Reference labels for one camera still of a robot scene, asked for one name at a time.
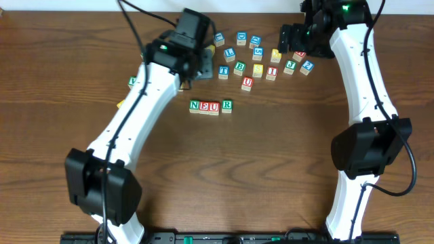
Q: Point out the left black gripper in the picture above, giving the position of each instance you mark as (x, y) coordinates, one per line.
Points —
(206, 63)

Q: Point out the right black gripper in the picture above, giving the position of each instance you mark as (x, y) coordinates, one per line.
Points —
(288, 38)

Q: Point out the red I block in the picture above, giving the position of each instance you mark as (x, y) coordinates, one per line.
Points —
(271, 73)

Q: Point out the red E block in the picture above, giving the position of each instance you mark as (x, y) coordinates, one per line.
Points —
(204, 107)

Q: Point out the green N block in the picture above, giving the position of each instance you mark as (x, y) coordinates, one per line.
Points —
(194, 106)

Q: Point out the red Q block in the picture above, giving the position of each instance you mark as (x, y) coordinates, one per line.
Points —
(214, 108)

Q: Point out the green R block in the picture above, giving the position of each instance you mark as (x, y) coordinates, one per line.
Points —
(227, 106)

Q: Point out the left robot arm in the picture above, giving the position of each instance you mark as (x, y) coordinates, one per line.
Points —
(101, 179)

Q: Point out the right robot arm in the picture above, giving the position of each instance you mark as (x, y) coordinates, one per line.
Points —
(344, 30)

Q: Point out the yellow block second row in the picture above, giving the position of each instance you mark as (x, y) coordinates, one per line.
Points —
(212, 48)

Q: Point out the red M block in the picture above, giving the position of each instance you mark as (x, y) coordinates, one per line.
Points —
(298, 56)

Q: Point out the blue L block top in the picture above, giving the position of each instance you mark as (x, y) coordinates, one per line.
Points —
(219, 39)

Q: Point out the blue l block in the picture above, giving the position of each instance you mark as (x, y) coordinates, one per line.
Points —
(219, 39)
(229, 54)

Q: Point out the blue T block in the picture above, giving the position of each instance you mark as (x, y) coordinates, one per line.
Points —
(223, 72)

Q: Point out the blue L block middle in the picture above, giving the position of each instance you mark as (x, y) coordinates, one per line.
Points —
(229, 54)

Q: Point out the yellow block right top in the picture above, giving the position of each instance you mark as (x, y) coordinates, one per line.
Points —
(275, 56)

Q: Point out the green J block right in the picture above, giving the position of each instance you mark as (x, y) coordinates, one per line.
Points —
(290, 67)

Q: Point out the blue 2 block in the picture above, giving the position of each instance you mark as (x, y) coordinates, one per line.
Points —
(306, 67)

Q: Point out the yellow O block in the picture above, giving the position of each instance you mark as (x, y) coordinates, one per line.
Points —
(181, 89)

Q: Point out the green B block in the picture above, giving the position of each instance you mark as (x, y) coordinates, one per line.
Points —
(239, 68)

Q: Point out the blue 5 block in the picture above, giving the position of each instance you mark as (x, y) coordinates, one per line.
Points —
(258, 53)

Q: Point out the blue tilted D block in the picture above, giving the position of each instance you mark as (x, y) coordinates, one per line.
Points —
(254, 41)

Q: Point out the red U block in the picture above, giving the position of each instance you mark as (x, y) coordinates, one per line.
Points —
(247, 84)

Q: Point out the green V block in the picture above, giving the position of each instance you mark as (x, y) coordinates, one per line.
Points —
(131, 81)

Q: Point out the yellow C block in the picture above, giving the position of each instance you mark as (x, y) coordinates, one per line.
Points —
(120, 103)

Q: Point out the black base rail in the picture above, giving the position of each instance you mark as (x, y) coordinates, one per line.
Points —
(230, 238)

